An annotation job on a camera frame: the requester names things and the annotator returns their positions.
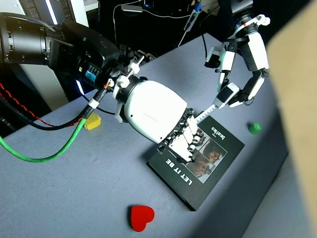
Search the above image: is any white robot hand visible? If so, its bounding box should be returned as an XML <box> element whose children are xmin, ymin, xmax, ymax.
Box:
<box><xmin>123</xmin><ymin>79</ymin><xmax>206</xmax><ymax>166</ymax></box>
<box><xmin>216</xmin><ymin>31</ymin><xmax>272</xmax><ymax>109</ymax></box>

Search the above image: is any yellow block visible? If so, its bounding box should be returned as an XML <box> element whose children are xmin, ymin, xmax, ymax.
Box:
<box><xmin>83</xmin><ymin>113</ymin><xmax>102</xmax><ymax>131</ymax></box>

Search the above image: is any thick black cable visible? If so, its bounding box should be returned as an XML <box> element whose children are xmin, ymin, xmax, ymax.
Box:
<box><xmin>0</xmin><ymin>84</ymin><xmax>111</xmax><ymax>131</ymax></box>

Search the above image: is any red heart block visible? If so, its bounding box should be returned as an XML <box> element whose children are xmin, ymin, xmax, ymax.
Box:
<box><xmin>128</xmin><ymin>204</ymin><xmax>156</xmax><ymax>233</ymax></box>

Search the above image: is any thin white cable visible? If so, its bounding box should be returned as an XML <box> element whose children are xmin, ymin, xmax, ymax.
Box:
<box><xmin>112</xmin><ymin>0</ymin><xmax>199</xmax><ymax>44</ymax></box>

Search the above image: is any red braided cable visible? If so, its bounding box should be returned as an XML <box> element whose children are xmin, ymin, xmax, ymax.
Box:
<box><xmin>0</xmin><ymin>83</ymin><xmax>84</xmax><ymax>127</ymax></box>

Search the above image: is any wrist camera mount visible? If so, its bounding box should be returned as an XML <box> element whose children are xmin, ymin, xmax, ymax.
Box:
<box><xmin>204</xmin><ymin>46</ymin><xmax>222</xmax><ymax>69</ymax></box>

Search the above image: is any black Let It Be album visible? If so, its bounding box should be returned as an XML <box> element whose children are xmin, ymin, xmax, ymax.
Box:
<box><xmin>147</xmin><ymin>113</ymin><xmax>246</xmax><ymax>212</ymax></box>

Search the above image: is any black power strip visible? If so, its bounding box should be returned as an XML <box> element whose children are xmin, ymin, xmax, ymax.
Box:
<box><xmin>118</xmin><ymin>44</ymin><xmax>157</xmax><ymax>64</ymax></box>

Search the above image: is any grey power adapter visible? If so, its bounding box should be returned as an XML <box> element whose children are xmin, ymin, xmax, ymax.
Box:
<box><xmin>120</xmin><ymin>4</ymin><xmax>144</xmax><ymax>13</ymax></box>

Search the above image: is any beige cardboard panel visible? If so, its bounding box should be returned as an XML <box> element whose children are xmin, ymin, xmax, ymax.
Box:
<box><xmin>266</xmin><ymin>0</ymin><xmax>317</xmax><ymax>199</ymax></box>

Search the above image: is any grey tablecloth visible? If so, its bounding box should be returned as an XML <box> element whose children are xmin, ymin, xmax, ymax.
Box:
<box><xmin>0</xmin><ymin>32</ymin><xmax>290</xmax><ymax>238</ymax></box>

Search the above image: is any white ruler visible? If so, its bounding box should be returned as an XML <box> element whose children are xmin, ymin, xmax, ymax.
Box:
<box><xmin>195</xmin><ymin>83</ymin><xmax>241</xmax><ymax>124</ymax></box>

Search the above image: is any green cylinder block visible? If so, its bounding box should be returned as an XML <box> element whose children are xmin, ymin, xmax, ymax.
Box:
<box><xmin>248</xmin><ymin>122</ymin><xmax>263</xmax><ymax>135</ymax></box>

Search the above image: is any thin black camera cable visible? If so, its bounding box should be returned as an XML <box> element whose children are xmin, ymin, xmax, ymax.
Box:
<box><xmin>201</xmin><ymin>33</ymin><xmax>209</xmax><ymax>60</ymax></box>

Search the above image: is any green cable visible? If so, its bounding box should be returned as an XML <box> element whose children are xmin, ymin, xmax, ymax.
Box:
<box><xmin>0</xmin><ymin>116</ymin><xmax>87</xmax><ymax>164</ymax></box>

